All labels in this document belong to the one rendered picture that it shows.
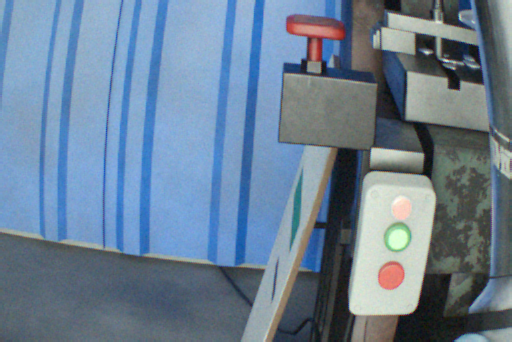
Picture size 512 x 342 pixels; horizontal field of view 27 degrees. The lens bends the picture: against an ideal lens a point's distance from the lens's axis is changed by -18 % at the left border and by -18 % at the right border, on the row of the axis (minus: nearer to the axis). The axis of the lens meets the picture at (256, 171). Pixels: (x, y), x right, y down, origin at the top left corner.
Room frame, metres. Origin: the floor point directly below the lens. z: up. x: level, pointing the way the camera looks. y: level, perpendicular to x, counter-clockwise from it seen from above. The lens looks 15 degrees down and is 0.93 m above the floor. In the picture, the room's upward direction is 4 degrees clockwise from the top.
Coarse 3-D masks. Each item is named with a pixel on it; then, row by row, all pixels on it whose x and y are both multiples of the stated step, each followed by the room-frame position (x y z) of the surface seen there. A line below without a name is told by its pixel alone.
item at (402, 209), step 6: (396, 198) 1.08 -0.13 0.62; (402, 198) 1.08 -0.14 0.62; (408, 198) 1.08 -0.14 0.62; (390, 204) 1.08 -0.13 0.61; (396, 204) 1.08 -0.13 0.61; (402, 204) 1.08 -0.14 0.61; (408, 204) 1.08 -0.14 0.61; (390, 210) 1.08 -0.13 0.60; (396, 210) 1.08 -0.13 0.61; (402, 210) 1.08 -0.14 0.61; (408, 210) 1.08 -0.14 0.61; (396, 216) 1.08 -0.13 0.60; (402, 216) 1.08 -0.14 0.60
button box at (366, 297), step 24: (384, 192) 1.09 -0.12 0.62; (408, 192) 1.09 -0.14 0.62; (432, 192) 1.09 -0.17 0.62; (360, 216) 1.12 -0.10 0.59; (384, 216) 1.09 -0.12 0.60; (408, 216) 1.09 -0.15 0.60; (432, 216) 1.09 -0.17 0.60; (360, 240) 1.09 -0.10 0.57; (384, 240) 1.09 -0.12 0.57; (360, 264) 1.09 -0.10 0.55; (408, 264) 1.09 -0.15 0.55; (360, 288) 1.09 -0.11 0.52; (408, 288) 1.09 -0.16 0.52; (360, 312) 1.09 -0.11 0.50; (384, 312) 1.09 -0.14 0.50; (408, 312) 1.09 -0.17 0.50
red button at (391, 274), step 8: (384, 264) 1.08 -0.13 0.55; (392, 264) 1.08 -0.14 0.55; (400, 264) 1.08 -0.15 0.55; (384, 272) 1.07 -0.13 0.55; (392, 272) 1.07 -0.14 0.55; (400, 272) 1.07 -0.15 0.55; (384, 280) 1.07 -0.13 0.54; (392, 280) 1.07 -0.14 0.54; (400, 280) 1.07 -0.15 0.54; (384, 288) 1.07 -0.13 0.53; (392, 288) 1.07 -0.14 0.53
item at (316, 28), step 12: (288, 24) 1.18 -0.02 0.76; (300, 24) 1.17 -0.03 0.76; (312, 24) 1.18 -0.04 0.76; (324, 24) 1.18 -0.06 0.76; (336, 24) 1.19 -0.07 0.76; (312, 36) 1.17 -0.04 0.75; (324, 36) 1.17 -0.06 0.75; (336, 36) 1.17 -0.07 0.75; (312, 48) 1.20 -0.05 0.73; (312, 60) 1.20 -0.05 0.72
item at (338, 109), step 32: (288, 64) 1.22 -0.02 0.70; (320, 64) 1.20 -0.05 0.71; (288, 96) 1.18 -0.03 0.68; (320, 96) 1.18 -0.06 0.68; (352, 96) 1.18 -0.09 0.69; (288, 128) 1.18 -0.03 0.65; (320, 128) 1.18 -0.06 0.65; (352, 128) 1.18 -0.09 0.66; (352, 224) 1.21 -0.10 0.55; (352, 256) 1.19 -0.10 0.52
